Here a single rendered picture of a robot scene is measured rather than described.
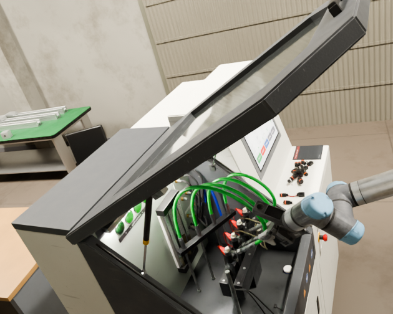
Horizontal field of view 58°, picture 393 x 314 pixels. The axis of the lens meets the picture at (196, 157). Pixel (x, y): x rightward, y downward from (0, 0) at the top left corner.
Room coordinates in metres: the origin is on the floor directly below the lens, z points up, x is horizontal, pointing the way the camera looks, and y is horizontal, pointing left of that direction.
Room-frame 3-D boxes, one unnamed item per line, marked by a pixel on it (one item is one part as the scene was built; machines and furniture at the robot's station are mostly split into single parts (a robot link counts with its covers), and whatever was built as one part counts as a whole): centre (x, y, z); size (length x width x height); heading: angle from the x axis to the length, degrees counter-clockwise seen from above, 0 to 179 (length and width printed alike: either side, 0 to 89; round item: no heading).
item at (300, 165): (1.62, -0.52, 1.01); 0.23 x 0.11 x 0.06; 149
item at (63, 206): (1.60, 0.20, 0.75); 1.40 x 0.28 x 1.50; 149
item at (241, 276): (1.16, -0.08, 0.91); 0.34 x 0.10 x 0.15; 149
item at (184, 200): (1.40, 0.09, 1.20); 0.13 x 0.03 x 0.31; 149
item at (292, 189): (1.58, -0.50, 0.96); 0.70 x 0.22 x 0.03; 149
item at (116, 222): (1.20, 0.21, 1.43); 0.54 x 0.03 x 0.02; 149
